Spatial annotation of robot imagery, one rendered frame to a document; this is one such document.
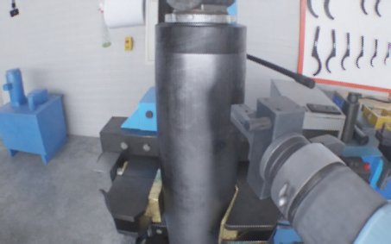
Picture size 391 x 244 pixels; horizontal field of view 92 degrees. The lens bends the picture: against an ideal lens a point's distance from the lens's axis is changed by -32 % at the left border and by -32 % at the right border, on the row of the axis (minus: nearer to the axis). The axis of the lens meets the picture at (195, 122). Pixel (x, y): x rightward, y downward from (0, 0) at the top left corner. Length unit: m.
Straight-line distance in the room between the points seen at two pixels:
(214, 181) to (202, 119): 0.17
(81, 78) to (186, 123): 2.63
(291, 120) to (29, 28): 3.43
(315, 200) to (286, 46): 2.52
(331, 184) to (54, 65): 3.26
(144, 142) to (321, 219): 0.78
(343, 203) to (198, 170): 0.45
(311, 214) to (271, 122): 0.13
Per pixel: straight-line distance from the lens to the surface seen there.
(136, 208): 0.73
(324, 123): 0.93
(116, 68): 2.89
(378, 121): 1.32
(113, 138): 0.97
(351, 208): 0.23
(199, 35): 0.51
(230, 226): 0.68
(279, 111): 0.30
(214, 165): 0.62
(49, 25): 3.31
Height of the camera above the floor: 1.51
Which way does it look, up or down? 25 degrees down
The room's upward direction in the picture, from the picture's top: straight up
